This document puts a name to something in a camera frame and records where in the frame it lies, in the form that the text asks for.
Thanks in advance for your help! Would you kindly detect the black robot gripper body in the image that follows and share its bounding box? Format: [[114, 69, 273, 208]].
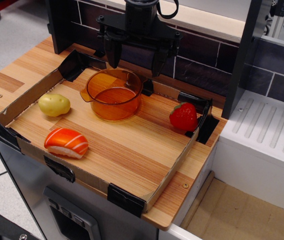
[[96, 0, 182, 51]]

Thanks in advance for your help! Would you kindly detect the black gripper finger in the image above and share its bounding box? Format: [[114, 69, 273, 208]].
[[151, 47, 169, 77], [104, 31, 122, 69]]

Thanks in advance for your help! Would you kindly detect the salmon nigiri sushi toy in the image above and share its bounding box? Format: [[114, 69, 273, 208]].
[[44, 128, 89, 159]]

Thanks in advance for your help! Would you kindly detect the cardboard fence with black tape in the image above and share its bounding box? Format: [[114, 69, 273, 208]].
[[0, 50, 223, 226]]

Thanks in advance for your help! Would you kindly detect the orange transparent plastic pot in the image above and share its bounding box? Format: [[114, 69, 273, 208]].
[[80, 68, 147, 121]]

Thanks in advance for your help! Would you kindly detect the red toy strawberry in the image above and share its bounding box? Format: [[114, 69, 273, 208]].
[[169, 102, 198, 132]]

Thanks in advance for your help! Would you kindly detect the yellow toy potato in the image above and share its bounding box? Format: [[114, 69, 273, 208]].
[[38, 94, 71, 117]]

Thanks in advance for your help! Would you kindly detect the white toy sink drainboard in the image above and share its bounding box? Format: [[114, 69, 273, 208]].
[[212, 91, 284, 209]]

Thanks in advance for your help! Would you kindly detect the grey toy oven front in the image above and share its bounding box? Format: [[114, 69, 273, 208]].
[[43, 187, 101, 240]]

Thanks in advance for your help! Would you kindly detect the black cable loop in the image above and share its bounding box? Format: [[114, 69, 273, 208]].
[[156, 0, 180, 20]]

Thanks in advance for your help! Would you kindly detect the black vertical post left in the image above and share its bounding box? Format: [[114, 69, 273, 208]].
[[45, 0, 79, 54]]

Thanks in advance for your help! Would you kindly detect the dark grey vertical post right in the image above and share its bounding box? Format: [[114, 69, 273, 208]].
[[222, 0, 272, 119]]

